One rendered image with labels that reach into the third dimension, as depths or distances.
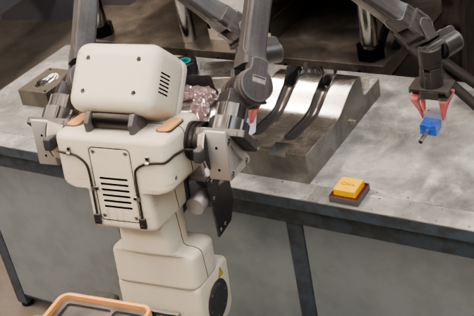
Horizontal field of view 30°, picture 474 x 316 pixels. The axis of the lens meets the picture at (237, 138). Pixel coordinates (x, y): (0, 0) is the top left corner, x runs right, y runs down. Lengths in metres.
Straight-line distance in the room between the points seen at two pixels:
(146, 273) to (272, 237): 0.54
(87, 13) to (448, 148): 1.02
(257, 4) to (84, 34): 0.43
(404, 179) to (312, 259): 0.36
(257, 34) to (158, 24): 1.68
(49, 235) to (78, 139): 1.28
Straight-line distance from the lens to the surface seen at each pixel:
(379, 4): 2.15
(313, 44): 3.16
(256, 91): 1.86
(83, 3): 2.16
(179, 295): 2.09
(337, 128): 2.47
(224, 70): 2.79
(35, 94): 3.09
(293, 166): 2.35
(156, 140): 1.80
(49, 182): 2.97
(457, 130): 2.53
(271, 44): 2.33
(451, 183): 2.31
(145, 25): 3.60
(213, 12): 2.27
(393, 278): 2.41
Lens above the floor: 2.10
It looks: 30 degrees down
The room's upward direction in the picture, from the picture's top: 11 degrees counter-clockwise
